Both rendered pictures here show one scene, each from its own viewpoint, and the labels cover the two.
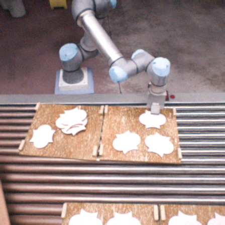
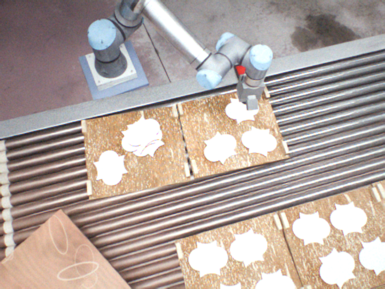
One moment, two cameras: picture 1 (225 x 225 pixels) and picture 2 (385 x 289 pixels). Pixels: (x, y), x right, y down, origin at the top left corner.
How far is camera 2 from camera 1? 43 cm
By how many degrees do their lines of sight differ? 21
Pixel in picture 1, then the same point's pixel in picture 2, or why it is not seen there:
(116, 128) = (201, 132)
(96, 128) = (176, 139)
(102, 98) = (167, 92)
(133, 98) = not seen: hidden behind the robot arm
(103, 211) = (220, 237)
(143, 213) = (263, 226)
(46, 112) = (99, 131)
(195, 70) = not seen: outside the picture
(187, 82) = (244, 14)
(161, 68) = (264, 61)
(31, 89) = (13, 73)
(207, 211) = (327, 204)
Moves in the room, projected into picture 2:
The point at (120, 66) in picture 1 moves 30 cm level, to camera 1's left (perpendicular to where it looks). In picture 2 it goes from (212, 67) to (122, 96)
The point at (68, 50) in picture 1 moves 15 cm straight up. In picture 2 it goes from (102, 33) to (93, 6)
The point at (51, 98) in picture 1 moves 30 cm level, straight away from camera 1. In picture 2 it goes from (94, 108) to (56, 65)
